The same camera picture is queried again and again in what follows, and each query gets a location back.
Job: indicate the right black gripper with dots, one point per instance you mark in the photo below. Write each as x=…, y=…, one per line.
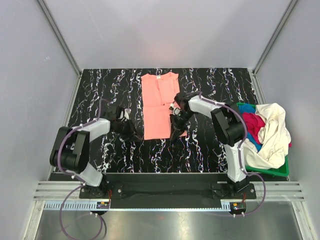
x=176, y=129

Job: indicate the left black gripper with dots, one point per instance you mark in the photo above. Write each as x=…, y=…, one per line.
x=132, y=130

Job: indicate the salmon pink t-shirt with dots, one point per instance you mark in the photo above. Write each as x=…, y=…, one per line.
x=158, y=93

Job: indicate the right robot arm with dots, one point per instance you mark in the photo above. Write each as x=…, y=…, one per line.
x=230, y=130

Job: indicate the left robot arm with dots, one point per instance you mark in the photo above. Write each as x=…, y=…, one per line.
x=71, y=149

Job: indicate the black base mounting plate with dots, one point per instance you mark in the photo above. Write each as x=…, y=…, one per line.
x=193, y=189

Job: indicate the blue t-shirt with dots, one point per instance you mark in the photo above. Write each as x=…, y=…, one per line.
x=249, y=108

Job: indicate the magenta t-shirt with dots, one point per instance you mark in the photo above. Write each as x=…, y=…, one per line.
x=253, y=122

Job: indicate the left small controller board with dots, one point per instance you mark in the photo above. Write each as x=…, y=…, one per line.
x=103, y=205

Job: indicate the small controller board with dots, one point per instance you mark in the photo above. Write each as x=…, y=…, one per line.
x=239, y=206
x=103, y=205

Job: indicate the right small controller board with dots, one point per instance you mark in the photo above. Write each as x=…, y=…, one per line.
x=239, y=206

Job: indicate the cream white t-shirt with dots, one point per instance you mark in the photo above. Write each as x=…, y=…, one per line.
x=270, y=140

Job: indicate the green plastic basket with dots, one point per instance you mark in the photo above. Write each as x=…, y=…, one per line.
x=272, y=170

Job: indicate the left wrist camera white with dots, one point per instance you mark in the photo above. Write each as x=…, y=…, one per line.
x=125, y=114

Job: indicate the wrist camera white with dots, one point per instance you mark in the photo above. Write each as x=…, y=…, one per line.
x=125, y=114
x=174, y=108

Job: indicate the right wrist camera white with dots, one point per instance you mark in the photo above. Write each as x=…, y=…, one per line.
x=174, y=108

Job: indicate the slotted cable duct rail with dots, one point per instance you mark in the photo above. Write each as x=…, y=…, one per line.
x=118, y=206

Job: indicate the left aluminium frame post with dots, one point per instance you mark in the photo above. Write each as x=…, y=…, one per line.
x=58, y=35

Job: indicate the aluminium frame post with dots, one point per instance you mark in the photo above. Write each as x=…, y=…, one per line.
x=275, y=35
x=58, y=35

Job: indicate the right aluminium frame post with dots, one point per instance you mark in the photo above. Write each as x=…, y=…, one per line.
x=275, y=35

